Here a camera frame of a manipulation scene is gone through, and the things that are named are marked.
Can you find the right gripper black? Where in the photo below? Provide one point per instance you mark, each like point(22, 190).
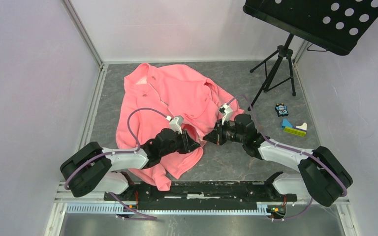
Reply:
point(216, 135)

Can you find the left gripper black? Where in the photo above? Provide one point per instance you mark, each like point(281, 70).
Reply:
point(188, 145)

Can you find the pink zip-up jacket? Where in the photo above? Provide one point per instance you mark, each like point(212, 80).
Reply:
point(152, 93)

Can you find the white object behind arm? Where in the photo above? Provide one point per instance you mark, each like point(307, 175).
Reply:
point(302, 126)

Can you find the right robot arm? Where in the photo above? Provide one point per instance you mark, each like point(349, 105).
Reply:
point(322, 176)

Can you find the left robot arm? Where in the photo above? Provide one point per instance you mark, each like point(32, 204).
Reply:
point(94, 168)

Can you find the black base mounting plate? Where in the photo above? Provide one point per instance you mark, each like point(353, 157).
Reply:
point(206, 195)

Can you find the small black blue toy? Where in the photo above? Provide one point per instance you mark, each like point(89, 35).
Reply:
point(281, 110)

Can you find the blue yellow small object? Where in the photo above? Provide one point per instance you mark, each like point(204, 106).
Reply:
point(287, 127)

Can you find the black music stand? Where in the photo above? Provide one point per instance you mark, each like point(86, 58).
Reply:
point(334, 25)

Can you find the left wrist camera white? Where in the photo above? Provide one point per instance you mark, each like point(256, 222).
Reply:
point(175, 123)

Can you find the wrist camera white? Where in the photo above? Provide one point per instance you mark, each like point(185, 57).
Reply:
point(175, 123)
point(226, 112)

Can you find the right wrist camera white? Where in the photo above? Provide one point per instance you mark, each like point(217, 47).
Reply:
point(226, 112)

